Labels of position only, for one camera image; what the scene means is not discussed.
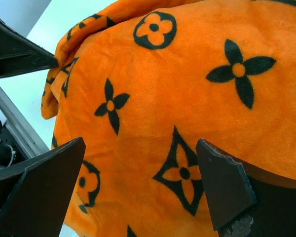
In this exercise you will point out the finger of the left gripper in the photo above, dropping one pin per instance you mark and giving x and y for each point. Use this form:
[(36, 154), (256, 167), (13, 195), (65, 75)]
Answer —
[(18, 55)]

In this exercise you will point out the orange patterned pillowcase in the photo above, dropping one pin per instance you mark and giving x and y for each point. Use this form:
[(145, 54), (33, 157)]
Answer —
[(142, 81)]

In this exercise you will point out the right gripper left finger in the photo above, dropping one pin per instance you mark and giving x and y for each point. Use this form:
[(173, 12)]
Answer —
[(35, 193)]

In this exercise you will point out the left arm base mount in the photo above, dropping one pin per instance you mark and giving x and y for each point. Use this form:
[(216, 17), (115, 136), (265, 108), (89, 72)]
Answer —
[(8, 150)]

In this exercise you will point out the aluminium front rail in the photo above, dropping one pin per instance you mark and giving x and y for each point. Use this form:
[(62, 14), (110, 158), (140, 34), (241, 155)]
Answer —
[(22, 132)]

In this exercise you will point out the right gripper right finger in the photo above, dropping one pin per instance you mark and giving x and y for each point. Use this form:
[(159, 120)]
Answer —
[(245, 200)]

